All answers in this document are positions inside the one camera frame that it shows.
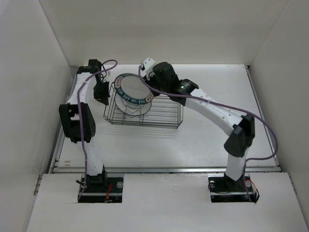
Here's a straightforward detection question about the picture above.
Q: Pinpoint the grey wire dish rack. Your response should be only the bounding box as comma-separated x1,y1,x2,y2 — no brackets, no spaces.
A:
103,84,183,129

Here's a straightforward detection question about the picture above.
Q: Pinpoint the green rimmed white plate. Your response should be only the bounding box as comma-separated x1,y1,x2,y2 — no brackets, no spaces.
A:
114,73,154,105

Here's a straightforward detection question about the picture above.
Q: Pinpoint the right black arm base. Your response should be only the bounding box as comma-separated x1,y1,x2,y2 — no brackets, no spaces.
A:
208,176,260,203

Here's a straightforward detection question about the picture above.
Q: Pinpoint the front aluminium rail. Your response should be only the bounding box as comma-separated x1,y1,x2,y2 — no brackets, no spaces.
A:
50,166,281,174

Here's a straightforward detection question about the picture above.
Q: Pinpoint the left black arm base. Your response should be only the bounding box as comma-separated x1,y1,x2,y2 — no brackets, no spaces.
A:
76,177,124,203

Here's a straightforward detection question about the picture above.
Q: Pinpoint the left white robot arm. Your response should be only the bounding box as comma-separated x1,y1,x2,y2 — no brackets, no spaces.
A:
58,59,110,193

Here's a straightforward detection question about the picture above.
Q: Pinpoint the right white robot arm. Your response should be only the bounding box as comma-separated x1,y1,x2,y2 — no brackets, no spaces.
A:
140,58,255,190

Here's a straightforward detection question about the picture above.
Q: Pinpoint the right aluminium rail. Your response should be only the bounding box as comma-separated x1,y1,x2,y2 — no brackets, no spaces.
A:
244,65,281,170

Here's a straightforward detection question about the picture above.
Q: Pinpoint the white plate with flower outline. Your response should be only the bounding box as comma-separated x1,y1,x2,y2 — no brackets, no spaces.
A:
114,93,152,116

